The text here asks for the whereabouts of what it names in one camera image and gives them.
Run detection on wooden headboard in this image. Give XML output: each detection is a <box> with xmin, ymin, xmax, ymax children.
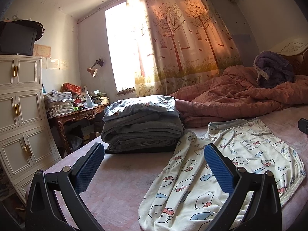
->
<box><xmin>269</xmin><ymin>35</ymin><xmax>308</xmax><ymax>76</ymax></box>

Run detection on stack of folded grey clothes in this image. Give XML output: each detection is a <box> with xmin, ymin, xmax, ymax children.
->
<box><xmin>101</xmin><ymin>95</ymin><xmax>184</xmax><ymax>154</ymax></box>

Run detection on stack of papers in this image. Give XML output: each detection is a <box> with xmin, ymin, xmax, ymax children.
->
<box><xmin>44</xmin><ymin>90</ymin><xmax>74</xmax><ymax>118</ymax></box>

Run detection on black box on cabinet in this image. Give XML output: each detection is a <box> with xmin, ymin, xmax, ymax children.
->
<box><xmin>0</xmin><ymin>20</ymin><xmax>45</xmax><ymax>56</ymax></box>

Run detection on pink plaid duvet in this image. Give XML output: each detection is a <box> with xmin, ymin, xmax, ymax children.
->
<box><xmin>172</xmin><ymin>65</ymin><xmax>307</xmax><ymax>128</ymax></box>

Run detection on red gift bag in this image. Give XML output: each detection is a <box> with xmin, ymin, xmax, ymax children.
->
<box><xmin>61</xmin><ymin>82</ymin><xmax>81</xmax><ymax>94</ymax></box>

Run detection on white drawer cabinet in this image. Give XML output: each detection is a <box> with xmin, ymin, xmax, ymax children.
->
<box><xmin>1</xmin><ymin>55</ymin><xmax>61</xmax><ymax>202</ymax></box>

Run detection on white cartoon cat print pants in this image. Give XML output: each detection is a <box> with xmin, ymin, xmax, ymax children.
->
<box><xmin>138</xmin><ymin>118</ymin><xmax>306</xmax><ymax>230</ymax></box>

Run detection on pink wall lamp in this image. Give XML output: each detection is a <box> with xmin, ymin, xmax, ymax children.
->
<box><xmin>87</xmin><ymin>59</ymin><xmax>104</xmax><ymax>77</ymax></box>

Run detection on tree print curtain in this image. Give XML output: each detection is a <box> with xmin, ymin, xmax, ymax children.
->
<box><xmin>126</xmin><ymin>0</ymin><xmax>241</xmax><ymax>97</ymax></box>

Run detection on carved wooden desk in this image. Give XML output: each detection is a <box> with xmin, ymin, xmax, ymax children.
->
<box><xmin>48</xmin><ymin>103</ymin><xmax>110</xmax><ymax>154</ymax></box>

